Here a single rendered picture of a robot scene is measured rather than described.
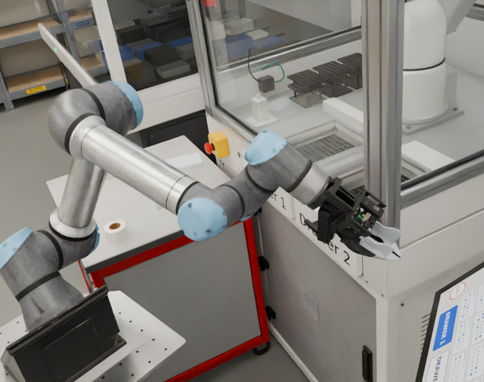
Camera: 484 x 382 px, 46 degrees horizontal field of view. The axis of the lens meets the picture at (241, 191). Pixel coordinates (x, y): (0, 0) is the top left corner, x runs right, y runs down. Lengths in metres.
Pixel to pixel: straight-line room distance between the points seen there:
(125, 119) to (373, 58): 0.54
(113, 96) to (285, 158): 0.43
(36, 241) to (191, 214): 0.59
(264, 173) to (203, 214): 0.15
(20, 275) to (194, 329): 0.85
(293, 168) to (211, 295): 1.09
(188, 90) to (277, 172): 1.45
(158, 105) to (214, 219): 1.48
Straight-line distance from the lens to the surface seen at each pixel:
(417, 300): 1.56
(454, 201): 1.43
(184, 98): 2.45
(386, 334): 1.55
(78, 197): 1.43
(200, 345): 2.19
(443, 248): 1.49
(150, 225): 1.89
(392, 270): 1.40
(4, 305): 3.08
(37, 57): 5.82
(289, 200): 1.66
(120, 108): 1.27
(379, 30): 1.12
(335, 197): 1.05
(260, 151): 1.04
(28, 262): 1.46
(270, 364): 2.38
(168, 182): 1.04
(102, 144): 1.13
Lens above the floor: 1.80
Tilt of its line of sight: 32 degrees down
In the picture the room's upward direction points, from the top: 9 degrees counter-clockwise
